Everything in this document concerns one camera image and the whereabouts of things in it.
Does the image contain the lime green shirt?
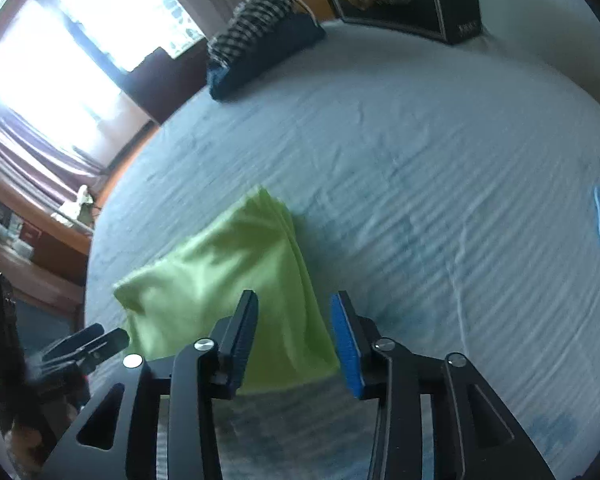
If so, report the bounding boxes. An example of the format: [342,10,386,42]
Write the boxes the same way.
[114,188,339,394]

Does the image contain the light blue bed sheet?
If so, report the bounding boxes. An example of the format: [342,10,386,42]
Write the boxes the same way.
[85,22,600,479]

